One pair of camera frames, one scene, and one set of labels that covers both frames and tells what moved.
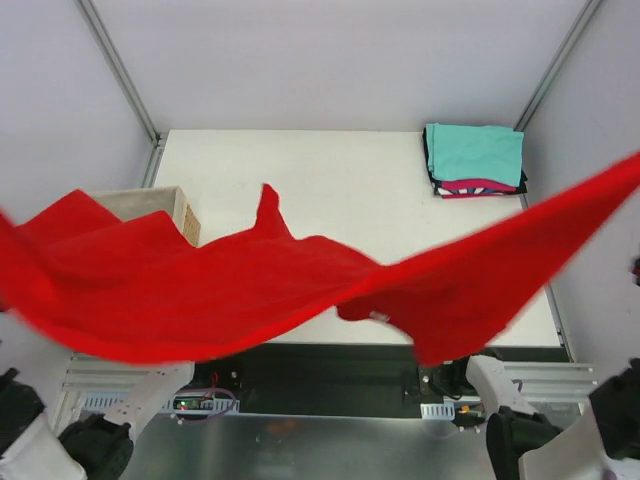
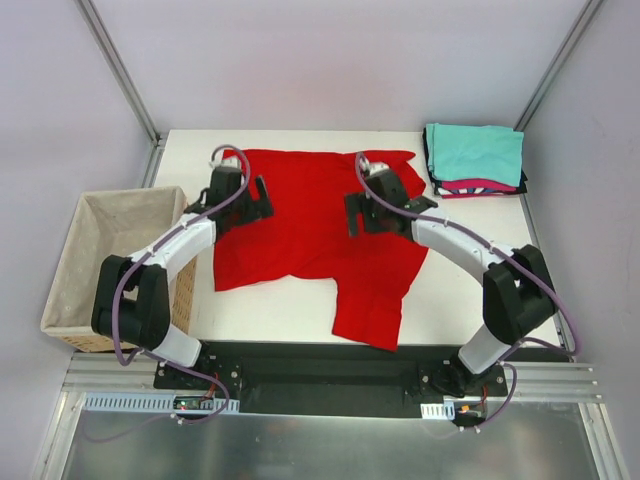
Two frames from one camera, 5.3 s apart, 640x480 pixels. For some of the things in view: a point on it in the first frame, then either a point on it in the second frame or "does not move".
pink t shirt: x=472 y=188 does not move
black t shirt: x=437 y=184 does not move
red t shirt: x=140 y=291 to x=308 y=235
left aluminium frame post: x=158 y=138 does not move
